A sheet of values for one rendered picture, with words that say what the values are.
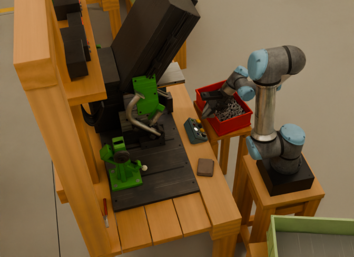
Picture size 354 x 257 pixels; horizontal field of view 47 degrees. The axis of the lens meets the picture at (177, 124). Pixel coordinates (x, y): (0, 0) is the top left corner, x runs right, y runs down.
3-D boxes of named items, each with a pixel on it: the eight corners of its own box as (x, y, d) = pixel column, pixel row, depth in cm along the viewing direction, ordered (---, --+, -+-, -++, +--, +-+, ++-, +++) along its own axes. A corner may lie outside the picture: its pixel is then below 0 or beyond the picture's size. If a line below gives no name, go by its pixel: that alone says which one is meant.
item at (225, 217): (164, 54, 296) (163, 37, 285) (239, 234, 196) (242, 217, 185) (146, 57, 294) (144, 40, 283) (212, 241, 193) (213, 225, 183)
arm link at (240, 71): (241, 71, 200) (236, 61, 206) (228, 88, 205) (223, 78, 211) (253, 77, 204) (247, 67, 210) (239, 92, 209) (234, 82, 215)
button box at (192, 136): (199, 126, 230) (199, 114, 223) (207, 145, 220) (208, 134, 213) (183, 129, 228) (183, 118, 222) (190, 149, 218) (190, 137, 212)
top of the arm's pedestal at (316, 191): (297, 149, 223) (298, 145, 220) (323, 198, 201) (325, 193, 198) (242, 160, 219) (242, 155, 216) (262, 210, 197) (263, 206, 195)
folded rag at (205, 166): (198, 160, 208) (198, 156, 206) (214, 161, 208) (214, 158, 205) (196, 176, 202) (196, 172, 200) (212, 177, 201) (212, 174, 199)
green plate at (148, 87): (156, 104, 217) (151, 67, 206) (159, 111, 210) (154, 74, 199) (135, 108, 215) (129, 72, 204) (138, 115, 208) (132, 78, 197)
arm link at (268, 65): (283, 160, 186) (293, 52, 155) (252, 167, 185) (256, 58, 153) (273, 145, 196) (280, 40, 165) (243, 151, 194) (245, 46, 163)
